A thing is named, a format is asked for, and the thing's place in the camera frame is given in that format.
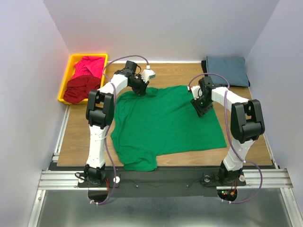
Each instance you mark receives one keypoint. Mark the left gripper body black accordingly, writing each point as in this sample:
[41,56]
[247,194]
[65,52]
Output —
[139,88]

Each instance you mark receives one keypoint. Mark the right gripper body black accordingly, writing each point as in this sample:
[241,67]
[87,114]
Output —
[202,108]

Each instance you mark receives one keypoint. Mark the green t shirt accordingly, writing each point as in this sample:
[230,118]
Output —
[159,123]

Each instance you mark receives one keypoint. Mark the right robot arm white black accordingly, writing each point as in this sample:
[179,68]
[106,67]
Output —
[243,121]

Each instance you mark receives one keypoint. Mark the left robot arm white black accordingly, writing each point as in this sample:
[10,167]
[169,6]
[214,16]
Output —
[100,114]

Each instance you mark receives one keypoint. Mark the folded blue grey t shirt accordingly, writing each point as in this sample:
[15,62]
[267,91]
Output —
[232,69]

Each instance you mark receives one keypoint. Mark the pink t shirt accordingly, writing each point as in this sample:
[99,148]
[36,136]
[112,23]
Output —
[89,66]

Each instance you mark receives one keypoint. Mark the dark red t shirt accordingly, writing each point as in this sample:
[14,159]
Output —
[78,88]

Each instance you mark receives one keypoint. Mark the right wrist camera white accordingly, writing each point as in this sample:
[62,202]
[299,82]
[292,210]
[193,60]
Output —
[196,91]

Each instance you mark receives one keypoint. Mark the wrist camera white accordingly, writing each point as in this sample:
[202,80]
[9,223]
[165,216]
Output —
[147,74]
[196,91]

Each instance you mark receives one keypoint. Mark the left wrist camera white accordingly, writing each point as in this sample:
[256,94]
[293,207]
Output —
[147,74]

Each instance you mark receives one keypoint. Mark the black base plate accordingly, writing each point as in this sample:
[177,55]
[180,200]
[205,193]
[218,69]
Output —
[162,182]

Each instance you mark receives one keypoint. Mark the aluminium rail frame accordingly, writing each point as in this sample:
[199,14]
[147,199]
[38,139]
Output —
[267,200]

